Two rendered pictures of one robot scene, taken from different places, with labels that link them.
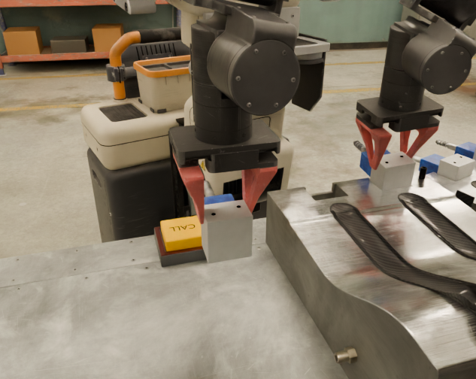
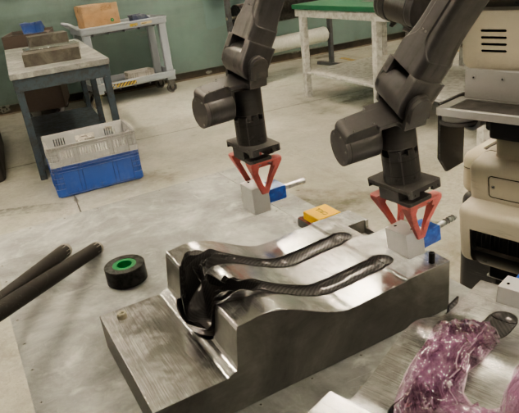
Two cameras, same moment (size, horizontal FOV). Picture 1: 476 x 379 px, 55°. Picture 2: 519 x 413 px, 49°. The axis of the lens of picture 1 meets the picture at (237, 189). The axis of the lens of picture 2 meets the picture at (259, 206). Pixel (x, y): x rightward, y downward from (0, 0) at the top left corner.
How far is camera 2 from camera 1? 104 cm
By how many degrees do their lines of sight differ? 71
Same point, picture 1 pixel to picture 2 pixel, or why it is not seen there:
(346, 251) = (290, 246)
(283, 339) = not seen: hidden behind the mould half
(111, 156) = (466, 178)
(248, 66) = (194, 106)
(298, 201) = (340, 221)
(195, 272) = not seen: hidden behind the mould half
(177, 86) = not seen: outside the picture
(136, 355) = (227, 239)
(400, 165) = (394, 231)
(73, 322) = (242, 219)
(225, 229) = (244, 191)
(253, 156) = (242, 155)
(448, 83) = (342, 158)
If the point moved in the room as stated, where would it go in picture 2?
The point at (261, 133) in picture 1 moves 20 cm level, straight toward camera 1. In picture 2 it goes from (257, 147) to (147, 164)
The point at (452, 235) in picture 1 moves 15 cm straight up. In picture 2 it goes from (342, 284) to (336, 196)
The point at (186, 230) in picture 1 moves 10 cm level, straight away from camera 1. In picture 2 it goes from (319, 213) to (360, 202)
